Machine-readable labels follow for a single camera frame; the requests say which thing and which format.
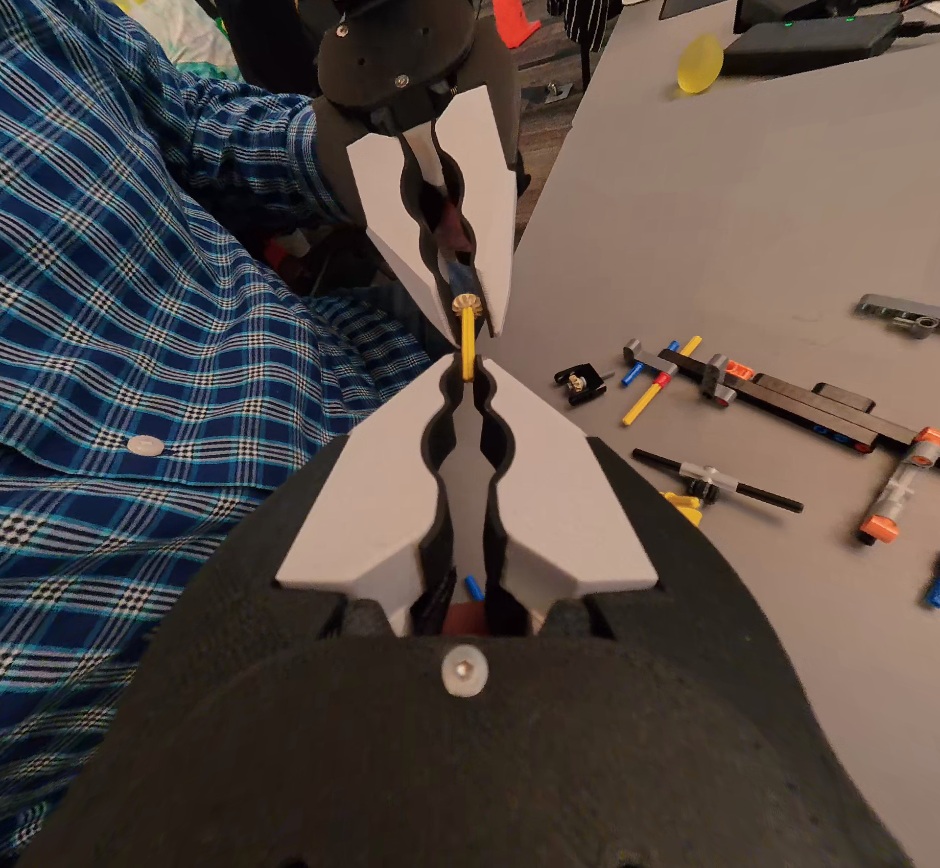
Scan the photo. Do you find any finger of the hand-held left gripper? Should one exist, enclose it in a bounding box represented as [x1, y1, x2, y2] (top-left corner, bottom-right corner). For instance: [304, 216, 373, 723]
[345, 132, 462, 349]
[432, 84, 519, 339]

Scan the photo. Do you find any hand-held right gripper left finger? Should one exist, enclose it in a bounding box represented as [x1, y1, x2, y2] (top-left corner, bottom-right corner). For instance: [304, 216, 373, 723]
[277, 355, 464, 637]

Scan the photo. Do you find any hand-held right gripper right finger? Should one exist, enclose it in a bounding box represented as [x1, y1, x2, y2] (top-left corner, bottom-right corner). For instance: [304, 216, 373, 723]
[474, 357, 658, 637]

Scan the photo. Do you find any small black frame with gear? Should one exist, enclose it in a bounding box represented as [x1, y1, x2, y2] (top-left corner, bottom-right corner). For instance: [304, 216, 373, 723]
[553, 362, 618, 408]

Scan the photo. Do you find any person's left forearm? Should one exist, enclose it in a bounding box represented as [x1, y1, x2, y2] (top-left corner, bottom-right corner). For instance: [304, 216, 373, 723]
[172, 93, 355, 226]

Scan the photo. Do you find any black lego beam assembly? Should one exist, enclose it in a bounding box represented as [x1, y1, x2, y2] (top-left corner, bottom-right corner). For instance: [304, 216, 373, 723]
[623, 335, 940, 608]

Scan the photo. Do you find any dark grey lego beam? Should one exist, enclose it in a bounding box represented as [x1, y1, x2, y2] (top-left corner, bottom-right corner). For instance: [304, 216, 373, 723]
[854, 292, 940, 339]

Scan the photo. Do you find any black axle connector assembly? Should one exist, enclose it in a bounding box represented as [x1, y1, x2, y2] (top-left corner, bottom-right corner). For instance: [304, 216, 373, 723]
[630, 446, 806, 529]

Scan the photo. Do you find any pale plastic bag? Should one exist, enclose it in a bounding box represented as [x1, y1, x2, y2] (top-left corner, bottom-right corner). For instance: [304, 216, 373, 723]
[110, 0, 237, 81]

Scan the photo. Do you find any yellow translucent egg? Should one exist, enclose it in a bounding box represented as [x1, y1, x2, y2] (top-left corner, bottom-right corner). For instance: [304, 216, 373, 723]
[675, 32, 726, 95]

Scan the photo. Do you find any person's plaid shirt torso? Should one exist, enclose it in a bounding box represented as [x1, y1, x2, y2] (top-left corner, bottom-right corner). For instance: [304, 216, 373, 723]
[0, 0, 458, 858]

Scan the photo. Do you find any black power bank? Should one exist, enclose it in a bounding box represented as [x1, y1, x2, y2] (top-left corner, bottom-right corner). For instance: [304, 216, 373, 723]
[722, 11, 906, 77]

